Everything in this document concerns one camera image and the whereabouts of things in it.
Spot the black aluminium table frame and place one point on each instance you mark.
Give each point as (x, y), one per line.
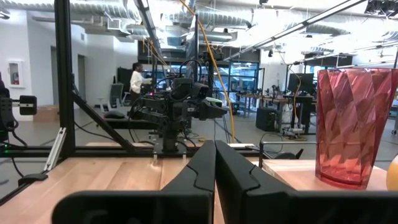
(64, 77)

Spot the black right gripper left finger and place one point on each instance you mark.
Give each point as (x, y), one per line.
(174, 205)

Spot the black equipment box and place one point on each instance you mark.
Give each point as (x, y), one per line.
(268, 119)

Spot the white fire extinguisher cabinet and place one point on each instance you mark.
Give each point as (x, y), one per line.
(15, 74)

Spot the black desk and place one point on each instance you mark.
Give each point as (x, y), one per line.
(130, 124)

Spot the grey office chair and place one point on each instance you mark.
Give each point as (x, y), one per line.
(115, 95)

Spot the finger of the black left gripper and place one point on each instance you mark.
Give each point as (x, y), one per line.
(214, 109)
(211, 116)

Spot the mint green stapler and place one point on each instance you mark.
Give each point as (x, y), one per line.
(215, 101)

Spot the tall orange faceted tumbler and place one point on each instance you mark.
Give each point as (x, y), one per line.
(351, 124)

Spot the black computer monitor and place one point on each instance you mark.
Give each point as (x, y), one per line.
(301, 83)

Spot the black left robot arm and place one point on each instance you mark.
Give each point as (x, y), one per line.
(155, 107)

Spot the person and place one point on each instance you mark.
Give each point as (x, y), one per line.
(136, 82)

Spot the silver aluminium bracket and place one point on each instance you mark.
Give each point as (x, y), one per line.
(56, 149)

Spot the brown cardboard box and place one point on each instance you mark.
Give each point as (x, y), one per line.
(46, 113)

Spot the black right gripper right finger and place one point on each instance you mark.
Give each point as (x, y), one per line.
(264, 205)

